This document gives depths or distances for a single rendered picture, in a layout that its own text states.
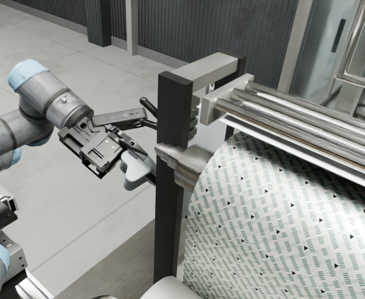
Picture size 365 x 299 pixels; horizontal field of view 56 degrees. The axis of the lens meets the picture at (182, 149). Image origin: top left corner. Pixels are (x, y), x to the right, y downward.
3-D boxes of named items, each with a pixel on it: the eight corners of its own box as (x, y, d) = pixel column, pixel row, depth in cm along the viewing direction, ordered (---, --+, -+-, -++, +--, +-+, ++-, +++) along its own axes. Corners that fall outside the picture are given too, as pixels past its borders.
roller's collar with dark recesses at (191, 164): (199, 171, 53) (203, 136, 49) (232, 189, 50) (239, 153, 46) (172, 191, 49) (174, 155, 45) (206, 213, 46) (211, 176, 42)
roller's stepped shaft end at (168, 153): (163, 150, 54) (164, 133, 52) (194, 167, 51) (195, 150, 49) (149, 159, 52) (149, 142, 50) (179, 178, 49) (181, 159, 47)
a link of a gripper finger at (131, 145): (142, 169, 66) (109, 143, 68) (149, 162, 67) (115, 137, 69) (142, 158, 62) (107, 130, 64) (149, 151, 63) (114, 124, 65)
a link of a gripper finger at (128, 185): (141, 206, 69) (108, 175, 69) (160, 185, 72) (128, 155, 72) (145, 204, 67) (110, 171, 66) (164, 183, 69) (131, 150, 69)
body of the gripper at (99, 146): (103, 183, 68) (58, 143, 69) (132, 153, 72) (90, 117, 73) (103, 169, 62) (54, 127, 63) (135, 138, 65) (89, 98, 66)
